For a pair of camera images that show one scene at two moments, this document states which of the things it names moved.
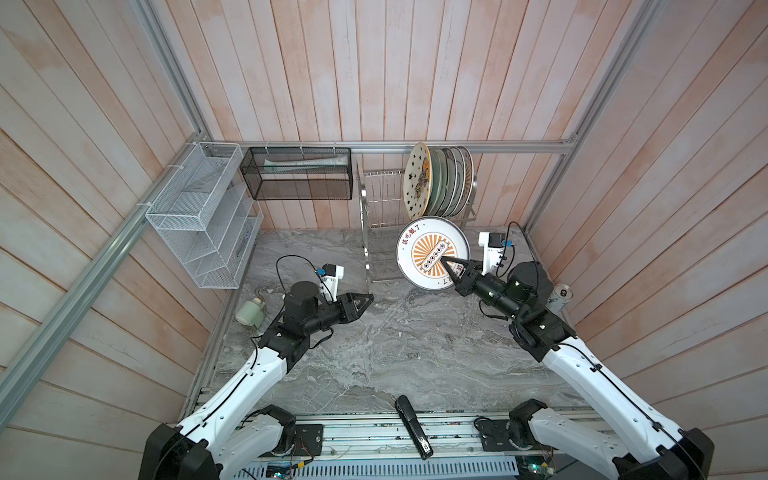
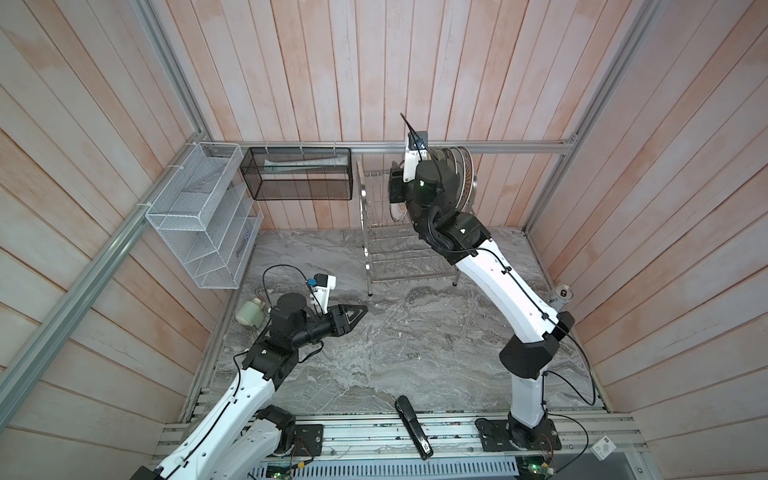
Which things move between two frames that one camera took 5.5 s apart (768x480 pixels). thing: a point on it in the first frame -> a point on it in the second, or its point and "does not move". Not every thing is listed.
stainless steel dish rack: (384, 213) does not move
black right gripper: (470, 278) -> (398, 185)
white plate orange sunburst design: (468, 180) does not move
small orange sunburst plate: (421, 247) -> (398, 210)
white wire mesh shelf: (205, 216) does not move
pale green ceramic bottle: (251, 313) does not move
